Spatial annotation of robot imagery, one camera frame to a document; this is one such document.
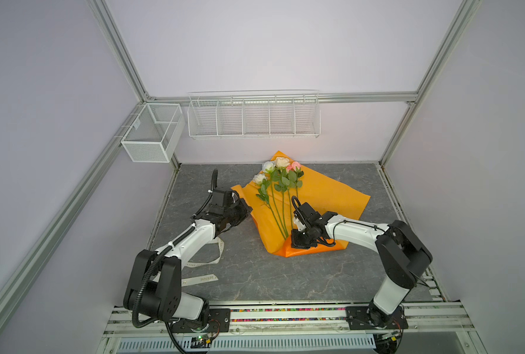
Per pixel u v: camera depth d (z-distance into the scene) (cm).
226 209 74
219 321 74
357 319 74
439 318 75
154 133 101
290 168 115
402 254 47
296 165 115
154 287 42
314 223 69
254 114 108
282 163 112
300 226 82
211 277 84
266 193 107
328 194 110
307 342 71
